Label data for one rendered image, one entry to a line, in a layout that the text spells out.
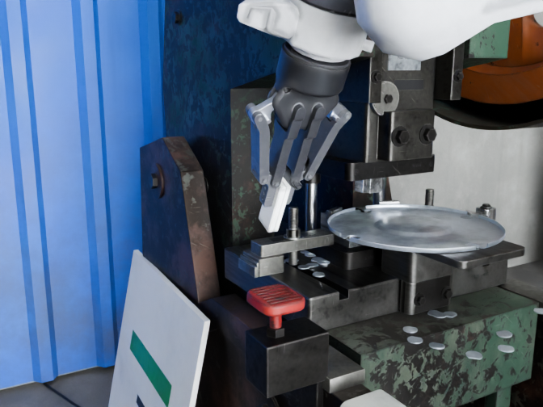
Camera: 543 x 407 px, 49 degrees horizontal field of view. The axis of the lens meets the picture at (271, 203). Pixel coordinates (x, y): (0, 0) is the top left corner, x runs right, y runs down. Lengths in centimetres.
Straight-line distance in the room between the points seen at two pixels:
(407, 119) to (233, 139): 34
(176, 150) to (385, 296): 54
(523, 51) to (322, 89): 77
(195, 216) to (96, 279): 96
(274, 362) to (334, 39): 40
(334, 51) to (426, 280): 52
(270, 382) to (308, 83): 38
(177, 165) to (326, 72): 66
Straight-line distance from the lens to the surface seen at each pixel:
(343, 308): 96
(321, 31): 60
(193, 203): 121
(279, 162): 69
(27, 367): 221
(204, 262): 121
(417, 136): 102
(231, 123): 114
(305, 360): 80
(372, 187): 109
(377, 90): 95
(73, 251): 209
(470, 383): 108
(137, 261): 153
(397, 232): 98
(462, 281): 112
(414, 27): 48
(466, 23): 49
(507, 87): 131
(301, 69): 62
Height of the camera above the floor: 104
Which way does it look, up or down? 13 degrees down
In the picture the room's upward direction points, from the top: straight up
